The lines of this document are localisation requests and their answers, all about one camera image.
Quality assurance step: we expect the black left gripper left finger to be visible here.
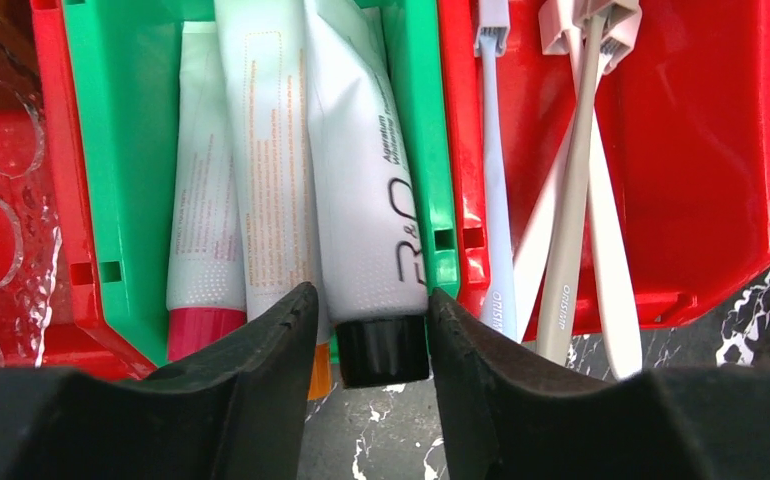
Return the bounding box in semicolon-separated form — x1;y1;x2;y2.
0;282;318;479

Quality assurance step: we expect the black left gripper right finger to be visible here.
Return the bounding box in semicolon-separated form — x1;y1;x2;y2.
427;289;770;479

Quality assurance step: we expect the beige toothbrush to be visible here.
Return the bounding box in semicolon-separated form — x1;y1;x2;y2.
537;35;600;365

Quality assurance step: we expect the black cap toothpaste tube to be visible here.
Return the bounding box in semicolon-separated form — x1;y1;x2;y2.
304;1;429;388

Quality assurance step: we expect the orange cap toothpaste tube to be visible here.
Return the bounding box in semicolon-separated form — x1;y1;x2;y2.
212;0;335;402

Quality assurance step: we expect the pink cap toothpaste tube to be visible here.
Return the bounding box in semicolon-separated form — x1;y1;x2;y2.
166;21;246;362

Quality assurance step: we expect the white toothbrush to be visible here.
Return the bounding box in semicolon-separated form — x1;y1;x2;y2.
577;1;642;380
514;1;583;343
474;0;522;343

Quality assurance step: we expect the left red plastic bin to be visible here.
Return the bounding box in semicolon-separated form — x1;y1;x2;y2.
0;1;153;379

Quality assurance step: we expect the red plastic bin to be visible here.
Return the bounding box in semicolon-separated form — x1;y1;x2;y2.
0;1;153;379
437;0;770;330

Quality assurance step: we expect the clear holder with round holes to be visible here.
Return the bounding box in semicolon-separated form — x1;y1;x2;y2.
0;80;63;367

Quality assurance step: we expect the right red plastic bin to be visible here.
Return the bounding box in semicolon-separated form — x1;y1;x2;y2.
437;0;770;330

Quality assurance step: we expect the green plastic bin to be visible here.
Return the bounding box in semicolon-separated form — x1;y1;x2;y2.
62;1;461;366

